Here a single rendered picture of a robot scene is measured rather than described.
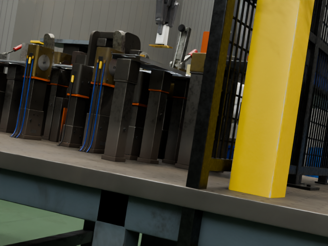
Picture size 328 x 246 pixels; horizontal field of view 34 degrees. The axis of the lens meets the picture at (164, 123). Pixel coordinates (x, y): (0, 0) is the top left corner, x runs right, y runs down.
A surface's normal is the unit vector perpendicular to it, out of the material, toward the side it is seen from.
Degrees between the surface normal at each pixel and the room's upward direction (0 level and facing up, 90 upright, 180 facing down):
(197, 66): 90
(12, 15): 90
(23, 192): 90
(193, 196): 90
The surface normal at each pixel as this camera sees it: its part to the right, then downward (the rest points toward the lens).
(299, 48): 0.84, 0.12
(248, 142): -0.51, -0.10
